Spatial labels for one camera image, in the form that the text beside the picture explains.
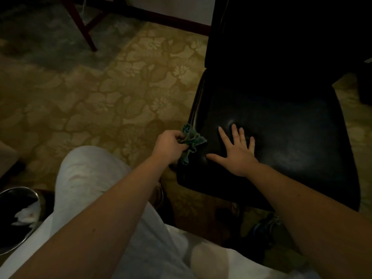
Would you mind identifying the person's right hand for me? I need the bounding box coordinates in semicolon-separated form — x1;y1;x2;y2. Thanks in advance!
206;124;259;177

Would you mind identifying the person's left hand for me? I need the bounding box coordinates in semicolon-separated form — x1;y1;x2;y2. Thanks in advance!
151;130;189;165

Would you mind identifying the green cleaning cloth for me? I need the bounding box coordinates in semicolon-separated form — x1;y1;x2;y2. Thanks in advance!
177;123;207;165

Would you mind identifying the black leather chair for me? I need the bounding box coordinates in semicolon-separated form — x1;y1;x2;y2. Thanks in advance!
176;0;372;265

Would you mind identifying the person's right forearm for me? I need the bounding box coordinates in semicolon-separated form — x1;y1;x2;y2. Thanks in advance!
247;164;372;279

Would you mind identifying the person's left forearm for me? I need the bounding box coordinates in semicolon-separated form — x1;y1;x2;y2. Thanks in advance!
10;158;172;279

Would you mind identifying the white sneaker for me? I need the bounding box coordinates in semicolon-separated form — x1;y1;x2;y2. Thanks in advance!
250;213;284;247

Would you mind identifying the dark red baseboard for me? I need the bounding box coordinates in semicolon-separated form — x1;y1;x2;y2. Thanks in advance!
125;5;211;37

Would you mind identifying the dark red wooden table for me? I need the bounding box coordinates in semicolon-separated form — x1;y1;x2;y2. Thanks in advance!
59;0;126;52

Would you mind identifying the dark cabinet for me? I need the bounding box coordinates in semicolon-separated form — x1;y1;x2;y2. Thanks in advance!
357;56;372;107

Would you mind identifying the white crumpled tissue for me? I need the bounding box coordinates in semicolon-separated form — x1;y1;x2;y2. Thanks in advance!
11;200;41;227

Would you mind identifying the beige upholstered furniture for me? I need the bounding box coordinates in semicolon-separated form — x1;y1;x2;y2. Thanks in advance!
0;141;19;177

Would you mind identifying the metal trash bin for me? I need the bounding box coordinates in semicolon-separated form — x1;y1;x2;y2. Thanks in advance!
0;186;44;256

